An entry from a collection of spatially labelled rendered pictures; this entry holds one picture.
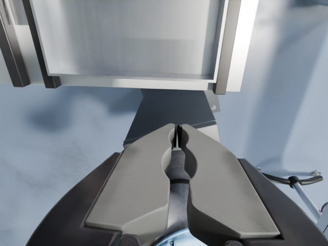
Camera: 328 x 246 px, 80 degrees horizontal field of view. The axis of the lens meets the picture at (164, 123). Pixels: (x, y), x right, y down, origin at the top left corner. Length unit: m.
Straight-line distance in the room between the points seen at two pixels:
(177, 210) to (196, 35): 0.30
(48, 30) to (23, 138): 1.52
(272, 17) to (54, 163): 1.79
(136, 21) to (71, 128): 1.31
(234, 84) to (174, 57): 0.11
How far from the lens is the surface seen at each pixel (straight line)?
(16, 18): 0.41
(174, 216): 0.39
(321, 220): 1.49
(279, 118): 1.52
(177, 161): 0.49
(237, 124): 1.44
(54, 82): 0.38
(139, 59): 0.34
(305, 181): 1.76
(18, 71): 0.41
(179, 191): 0.44
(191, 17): 0.33
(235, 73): 0.36
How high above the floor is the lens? 1.21
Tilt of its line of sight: 62 degrees down
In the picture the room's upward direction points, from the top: 173 degrees counter-clockwise
